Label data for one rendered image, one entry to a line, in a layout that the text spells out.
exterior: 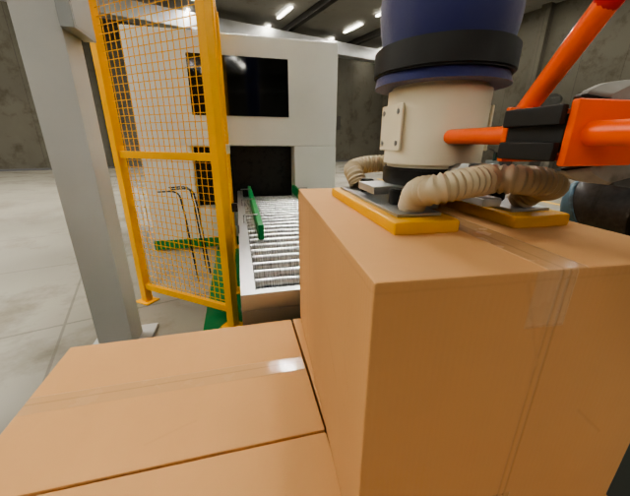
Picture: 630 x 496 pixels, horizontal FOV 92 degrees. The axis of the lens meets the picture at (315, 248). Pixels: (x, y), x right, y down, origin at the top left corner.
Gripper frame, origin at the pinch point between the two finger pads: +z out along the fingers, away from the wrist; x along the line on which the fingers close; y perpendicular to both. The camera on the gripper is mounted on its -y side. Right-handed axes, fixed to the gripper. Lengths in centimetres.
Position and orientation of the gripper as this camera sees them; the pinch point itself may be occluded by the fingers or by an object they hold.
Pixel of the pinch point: (591, 133)
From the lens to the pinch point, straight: 41.9
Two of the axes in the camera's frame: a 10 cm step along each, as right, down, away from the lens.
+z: -9.7, 0.7, -2.3
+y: -2.4, -3.2, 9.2
